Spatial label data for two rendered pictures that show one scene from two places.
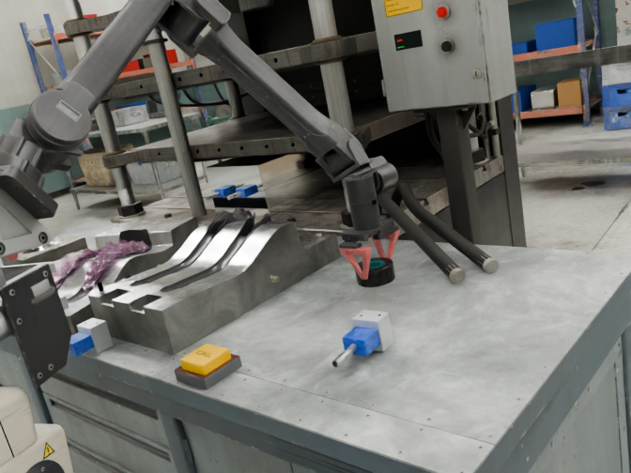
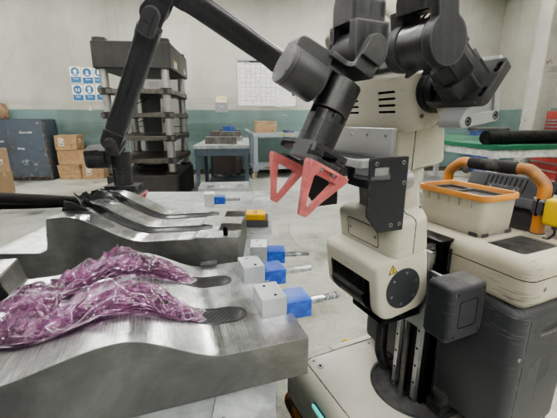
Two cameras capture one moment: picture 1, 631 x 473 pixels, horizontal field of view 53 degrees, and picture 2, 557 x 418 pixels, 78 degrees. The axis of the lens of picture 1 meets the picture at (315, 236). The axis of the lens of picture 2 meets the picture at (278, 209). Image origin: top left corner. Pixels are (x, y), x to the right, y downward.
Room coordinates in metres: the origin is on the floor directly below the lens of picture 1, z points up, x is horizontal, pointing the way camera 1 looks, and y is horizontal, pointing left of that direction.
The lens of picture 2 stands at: (1.65, 1.00, 1.12)
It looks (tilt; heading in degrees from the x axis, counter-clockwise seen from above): 15 degrees down; 225
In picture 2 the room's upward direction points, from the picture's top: straight up
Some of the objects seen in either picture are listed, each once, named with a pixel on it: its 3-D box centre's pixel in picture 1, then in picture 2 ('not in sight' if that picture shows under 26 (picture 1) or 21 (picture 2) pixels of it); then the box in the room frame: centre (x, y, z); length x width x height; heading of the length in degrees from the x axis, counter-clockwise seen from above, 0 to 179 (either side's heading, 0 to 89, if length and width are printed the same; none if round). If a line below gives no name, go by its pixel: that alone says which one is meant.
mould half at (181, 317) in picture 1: (221, 265); (137, 228); (1.34, 0.22, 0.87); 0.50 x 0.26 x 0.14; 136
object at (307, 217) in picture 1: (296, 194); not in sight; (2.38, 0.04, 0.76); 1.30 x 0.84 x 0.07; 46
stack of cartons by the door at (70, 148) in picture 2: not in sight; (83, 156); (-0.41, -6.36, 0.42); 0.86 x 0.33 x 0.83; 140
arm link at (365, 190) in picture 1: (362, 187); (118, 159); (1.24, -0.11, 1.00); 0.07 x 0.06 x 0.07; 139
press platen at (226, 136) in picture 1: (289, 144); not in sight; (2.38, 0.03, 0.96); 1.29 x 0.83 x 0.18; 46
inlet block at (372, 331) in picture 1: (358, 343); (222, 199); (0.91, -0.03, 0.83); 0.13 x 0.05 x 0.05; 141
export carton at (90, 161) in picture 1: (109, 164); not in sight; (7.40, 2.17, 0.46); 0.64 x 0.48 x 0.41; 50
